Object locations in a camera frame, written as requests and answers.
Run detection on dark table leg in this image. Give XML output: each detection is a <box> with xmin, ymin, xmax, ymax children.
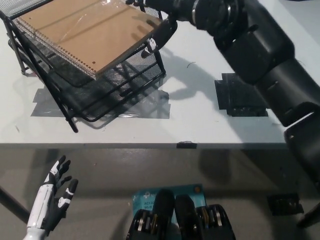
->
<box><xmin>0</xmin><ymin>186</ymin><xmax>31</xmax><ymax>225</ymax></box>

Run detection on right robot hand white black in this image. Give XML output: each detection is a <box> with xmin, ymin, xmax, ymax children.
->
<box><xmin>126</xmin><ymin>0</ymin><xmax>193</xmax><ymax>60</ymax></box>

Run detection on grey tape patch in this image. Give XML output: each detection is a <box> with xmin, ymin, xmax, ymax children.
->
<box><xmin>29</xmin><ymin>88</ymin><xmax>171</xmax><ymax>121</ymax></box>

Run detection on teal cardboard box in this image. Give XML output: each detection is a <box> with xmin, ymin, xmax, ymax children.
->
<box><xmin>131</xmin><ymin>184</ymin><xmax>206</xmax><ymax>223</ymax></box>

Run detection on black tape square patch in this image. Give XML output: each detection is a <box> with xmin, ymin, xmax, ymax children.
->
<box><xmin>214</xmin><ymin>72</ymin><xmax>269</xmax><ymax>118</ymax></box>

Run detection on black mesh file tray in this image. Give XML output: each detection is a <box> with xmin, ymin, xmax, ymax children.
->
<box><xmin>0</xmin><ymin>0</ymin><xmax>167</xmax><ymax>133</ymax></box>

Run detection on spiral notebook purple brown covers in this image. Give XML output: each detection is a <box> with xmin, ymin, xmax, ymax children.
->
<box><xmin>15</xmin><ymin>0</ymin><xmax>166</xmax><ymax>81</ymax></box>

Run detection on brown chair leg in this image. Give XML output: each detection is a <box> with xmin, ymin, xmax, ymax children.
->
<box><xmin>297</xmin><ymin>202</ymin><xmax>320</xmax><ymax>228</ymax></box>

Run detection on black floor tape patch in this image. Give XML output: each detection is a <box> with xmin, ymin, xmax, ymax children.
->
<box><xmin>266</xmin><ymin>193</ymin><xmax>305</xmax><ymax>216</ymax></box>

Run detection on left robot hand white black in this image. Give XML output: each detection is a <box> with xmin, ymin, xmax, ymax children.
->
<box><xmin>26</xmin><ymin>155</ymin><xmax>79</xmax><ymax>232</ymax></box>

